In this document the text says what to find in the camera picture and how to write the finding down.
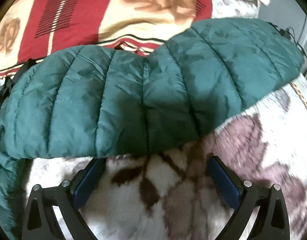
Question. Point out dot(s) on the green puffer jacket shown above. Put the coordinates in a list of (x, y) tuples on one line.
[(148, 100)]

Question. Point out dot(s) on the red and cream printed blanket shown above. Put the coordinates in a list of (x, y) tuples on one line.
[(68, 5)]

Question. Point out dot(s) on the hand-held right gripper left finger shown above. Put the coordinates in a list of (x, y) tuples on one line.
[(89, 178)]

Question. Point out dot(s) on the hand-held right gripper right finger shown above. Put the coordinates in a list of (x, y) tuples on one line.
[(224, 180)]

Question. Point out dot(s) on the white floral fleece blanket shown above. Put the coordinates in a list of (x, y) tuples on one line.
[(268, 135)]

